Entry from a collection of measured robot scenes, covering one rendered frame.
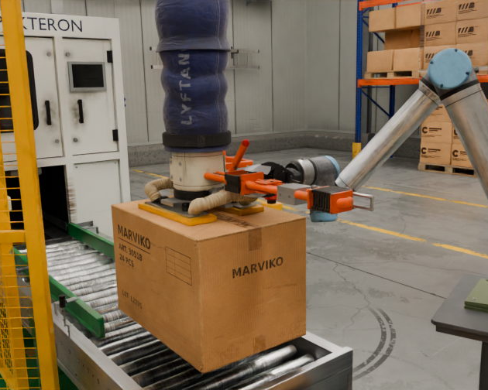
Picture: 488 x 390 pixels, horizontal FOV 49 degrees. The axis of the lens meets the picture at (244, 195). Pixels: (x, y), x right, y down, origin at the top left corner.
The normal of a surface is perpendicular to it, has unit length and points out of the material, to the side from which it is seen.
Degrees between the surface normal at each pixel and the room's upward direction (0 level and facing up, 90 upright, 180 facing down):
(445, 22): 90
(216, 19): 96
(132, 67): 90
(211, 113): 77
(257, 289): 90
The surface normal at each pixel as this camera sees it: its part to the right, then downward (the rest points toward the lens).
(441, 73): -0.43, 0.01
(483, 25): -0.80, 0.17
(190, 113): 0.00, -0.07
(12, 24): 0.00, 0.19
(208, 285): 0.59, 0.14
